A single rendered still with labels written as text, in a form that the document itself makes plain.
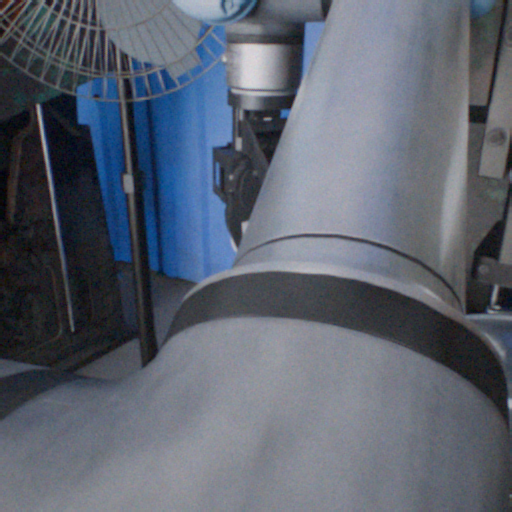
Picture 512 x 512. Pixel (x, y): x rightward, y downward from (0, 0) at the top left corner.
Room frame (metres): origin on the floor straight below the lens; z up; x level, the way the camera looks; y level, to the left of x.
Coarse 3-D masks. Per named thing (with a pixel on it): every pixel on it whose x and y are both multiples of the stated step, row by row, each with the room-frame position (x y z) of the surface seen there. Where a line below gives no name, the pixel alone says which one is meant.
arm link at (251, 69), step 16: (240, 48) 0.50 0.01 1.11; (256, 48) 0.50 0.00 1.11; (272, 48) 0.49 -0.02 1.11; (288, 48) 0.50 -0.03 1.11; (304, 48) 0.52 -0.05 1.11; (224, 64) 0.51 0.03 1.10; (240, 64) 0.50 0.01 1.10; (256, 64) 0.50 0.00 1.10; (272, 64) 0.50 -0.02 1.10; (288, 64) 0.50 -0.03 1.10; (240, 80) 0.50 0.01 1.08; (256, 80) 0.50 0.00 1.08; (272, 80) 0.50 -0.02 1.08; (288, 80) 0.50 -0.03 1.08
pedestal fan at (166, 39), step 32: (0, 0) 1.06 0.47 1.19; (96, 0) 0.99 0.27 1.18; (128, 0) 1.07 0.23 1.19; (160, 0) 1.06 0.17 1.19; (32, 32) 1.08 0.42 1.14; (128, 32) 1.09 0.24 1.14; (160, 32) 1.08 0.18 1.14; (192, 32) 1.07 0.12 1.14; (128, 64) 1.15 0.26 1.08; (160, 64) 1.09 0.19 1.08; (192, 64) 1.08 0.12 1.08; (128, 96) 1.14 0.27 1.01; (160, 96) 1.08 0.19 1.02; (128, 128) 1.14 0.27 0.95; (128, 160) 1.14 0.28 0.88; (128, 192) 1.13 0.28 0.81; (128, 224) 1.14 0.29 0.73
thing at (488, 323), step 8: (472, 320) 0.60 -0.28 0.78; (480, 320) 0.60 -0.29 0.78; (488, 320) 0.60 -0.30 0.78; (496, 320) 0.60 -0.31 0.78; (504, 320) 0.60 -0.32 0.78; (480, 328) 0.57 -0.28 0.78; (488, 328) 0.57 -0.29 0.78; (496, 328) 0.57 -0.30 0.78; (504, 328) 0.57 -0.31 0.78; (488, 336) 0.56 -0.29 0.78; (496, 336) 0.56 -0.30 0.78; (504, 336) 0.56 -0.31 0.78; (496, 344) 0.54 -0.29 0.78; (504, 344) 0.54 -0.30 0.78; (504, 352) 0.51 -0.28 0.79; (504, 360) 0.49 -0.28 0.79
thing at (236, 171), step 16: (240, 96) 0.51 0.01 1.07; (256, 96) 0.50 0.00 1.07; (272, 96) 0.50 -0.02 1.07; (288, 96) 0.51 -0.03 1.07; (240, 112) 0.55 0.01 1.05; (256, 112) 0.52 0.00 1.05; (272, 112) 0.53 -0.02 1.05; (240, 128) 0.55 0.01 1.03; (240, 144) 0.55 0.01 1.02; (224, 160) 0.53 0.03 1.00; (240, 160) 0.51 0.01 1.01; (224, 176) 0.55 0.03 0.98; (240, 176) 0.50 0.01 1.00; (256, 176) 0.50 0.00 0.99; (224, 192) 0.55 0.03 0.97; (240, 192) 0.49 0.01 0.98; (256, 192) 0.50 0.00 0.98
